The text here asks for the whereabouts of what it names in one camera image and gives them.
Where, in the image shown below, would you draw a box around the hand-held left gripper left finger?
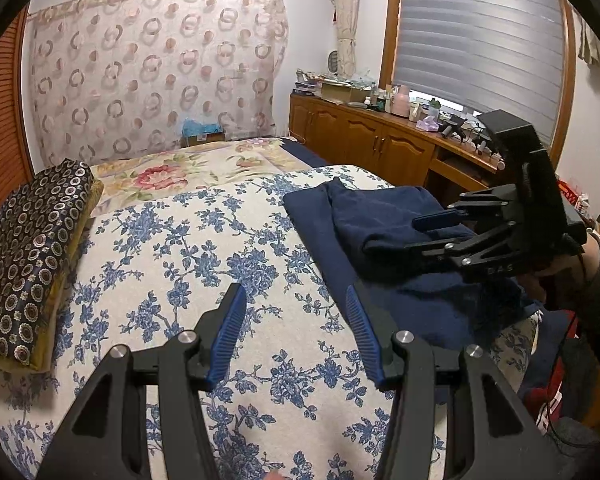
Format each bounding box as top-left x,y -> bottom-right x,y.
37,282 -> 248,480

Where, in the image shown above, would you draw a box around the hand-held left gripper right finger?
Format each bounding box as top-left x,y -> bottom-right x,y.
345,284 -> 563,480

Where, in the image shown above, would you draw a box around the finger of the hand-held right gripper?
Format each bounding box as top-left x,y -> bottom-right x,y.
412,182 -> 522,233
420,220 -> 526,267

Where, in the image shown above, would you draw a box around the navy printed t-shirt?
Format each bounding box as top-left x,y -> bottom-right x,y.
282,177 -> 546,356

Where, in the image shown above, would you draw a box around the person's right hand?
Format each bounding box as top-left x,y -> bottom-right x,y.
527,252 -> 588,311

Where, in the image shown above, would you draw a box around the black tools on cabinet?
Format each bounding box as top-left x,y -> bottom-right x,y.
439,115 -> 496,153

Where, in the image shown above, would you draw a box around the blue floral blanket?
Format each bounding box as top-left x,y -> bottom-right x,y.
0,162 -> 541,480

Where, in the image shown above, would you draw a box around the wooden cabinet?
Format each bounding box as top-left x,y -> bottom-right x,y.
288,92 -> 511,193

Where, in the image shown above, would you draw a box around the pink jar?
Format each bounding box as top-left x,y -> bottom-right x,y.
394,85 -> 412,118

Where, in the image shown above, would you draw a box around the open cardboard box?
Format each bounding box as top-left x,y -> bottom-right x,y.
320,81 -> 368,104

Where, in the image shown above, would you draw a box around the person's dark clothing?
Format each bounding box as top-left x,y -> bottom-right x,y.
517,305 -> 600,480

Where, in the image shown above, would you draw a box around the hanging beige cloth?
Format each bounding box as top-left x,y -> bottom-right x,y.
577,22 -> 600,67

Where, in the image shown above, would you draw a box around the olive gold pillow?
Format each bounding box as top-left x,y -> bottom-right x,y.
25,180 -> 106,373

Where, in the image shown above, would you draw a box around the pink floral bedsheet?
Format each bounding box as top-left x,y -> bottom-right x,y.
87,137 -> 331,218

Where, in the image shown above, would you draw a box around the small cardboard box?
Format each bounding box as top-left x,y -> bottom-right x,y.
180,130 -> 227,148

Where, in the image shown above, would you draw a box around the blue plastic bag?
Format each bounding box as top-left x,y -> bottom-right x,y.
182,117 -> 226,138

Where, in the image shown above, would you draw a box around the dark medallion patterned pillow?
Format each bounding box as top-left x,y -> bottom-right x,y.
0,158 -> 96,366

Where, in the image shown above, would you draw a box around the beige tied curtain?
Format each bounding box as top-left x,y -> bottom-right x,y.
332,0 -> 363,78

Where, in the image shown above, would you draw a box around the circle patterned curtain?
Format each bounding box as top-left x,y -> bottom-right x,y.
25,0 -> 291,168

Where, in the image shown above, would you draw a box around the wooden louvred wardrobe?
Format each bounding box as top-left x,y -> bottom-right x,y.
0,15 -> 36,246

